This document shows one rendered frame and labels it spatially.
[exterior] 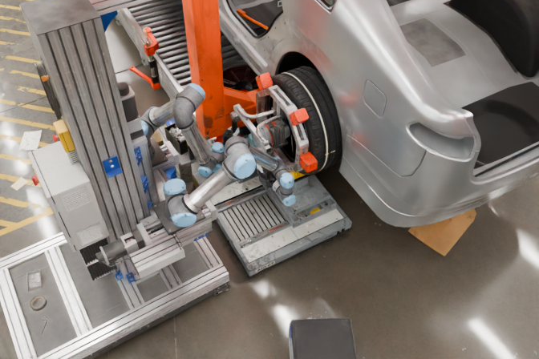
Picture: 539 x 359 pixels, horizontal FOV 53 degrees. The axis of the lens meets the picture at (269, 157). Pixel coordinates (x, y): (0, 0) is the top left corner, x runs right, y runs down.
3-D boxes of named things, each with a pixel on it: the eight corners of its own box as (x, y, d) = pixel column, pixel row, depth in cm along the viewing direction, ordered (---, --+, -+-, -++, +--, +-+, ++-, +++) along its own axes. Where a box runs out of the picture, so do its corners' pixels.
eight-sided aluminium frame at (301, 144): (305, 184, 340) (311, 123, 300) (296, 188, 338) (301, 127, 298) (263, 131, 372) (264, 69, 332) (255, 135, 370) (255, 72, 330)
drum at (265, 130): (290, 143, 337) (291, 127, 327) (261, 155, 330) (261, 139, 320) (279, 128, 345) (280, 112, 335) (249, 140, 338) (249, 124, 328)
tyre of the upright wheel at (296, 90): (326, 175, 367) (362, 139, 307) (297, 188, 359) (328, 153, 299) (283, 94, 382) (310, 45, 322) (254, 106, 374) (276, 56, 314)
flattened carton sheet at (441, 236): (481, 210, 401) (483, 208, 399) (444, 257, 373) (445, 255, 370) (446, 189, 414) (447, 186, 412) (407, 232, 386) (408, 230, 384)
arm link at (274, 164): (214, 138, 273) (271, 169, 308) (220, 153, 266) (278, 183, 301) (229, 123, 269) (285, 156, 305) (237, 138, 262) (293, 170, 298)
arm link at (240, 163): (178, 211, 286) (252, 147, 271) (185, 232, 276) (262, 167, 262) (162, 204, 277) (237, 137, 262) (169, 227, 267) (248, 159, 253)
